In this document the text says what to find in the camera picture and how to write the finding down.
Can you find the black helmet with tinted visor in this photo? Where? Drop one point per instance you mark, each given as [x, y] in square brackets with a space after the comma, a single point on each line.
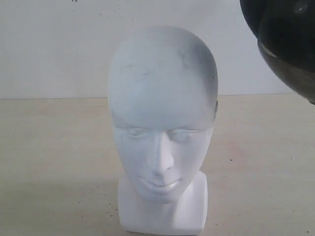
[285, 33]

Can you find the white mannequin head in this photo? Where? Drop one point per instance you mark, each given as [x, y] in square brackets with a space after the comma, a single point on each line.
[163, 101]

